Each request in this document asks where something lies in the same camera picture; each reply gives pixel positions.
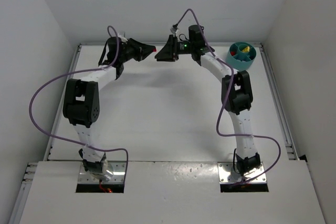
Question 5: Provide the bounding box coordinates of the yellow lego brick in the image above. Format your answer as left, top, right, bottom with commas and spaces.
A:
242, 46, 250, 52

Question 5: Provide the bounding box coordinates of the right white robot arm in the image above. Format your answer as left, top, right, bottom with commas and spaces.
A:
155, 24, 261, 176

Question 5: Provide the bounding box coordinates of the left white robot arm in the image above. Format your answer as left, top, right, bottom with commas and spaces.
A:
62, 37, 156, 182

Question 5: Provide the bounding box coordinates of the teal divided round container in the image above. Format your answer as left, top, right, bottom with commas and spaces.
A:
226, 42, 257, 71

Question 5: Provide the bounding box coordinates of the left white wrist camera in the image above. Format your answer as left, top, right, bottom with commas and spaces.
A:
118, 31, 128, 42

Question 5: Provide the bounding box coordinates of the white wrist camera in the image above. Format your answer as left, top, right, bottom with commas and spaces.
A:
118, 31, 128, 42
170, 24, 179, 37

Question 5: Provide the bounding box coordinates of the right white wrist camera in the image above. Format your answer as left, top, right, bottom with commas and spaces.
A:
170, 24, 179, 37

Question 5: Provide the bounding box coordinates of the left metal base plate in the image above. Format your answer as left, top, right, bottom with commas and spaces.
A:
78, 161, 126, 185

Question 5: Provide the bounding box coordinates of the metal base plate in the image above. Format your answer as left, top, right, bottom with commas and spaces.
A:
218, 162, 267, 184
78, 161, 126, 185

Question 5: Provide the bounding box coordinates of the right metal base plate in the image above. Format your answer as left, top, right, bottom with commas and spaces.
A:
218, 162, 267, 184

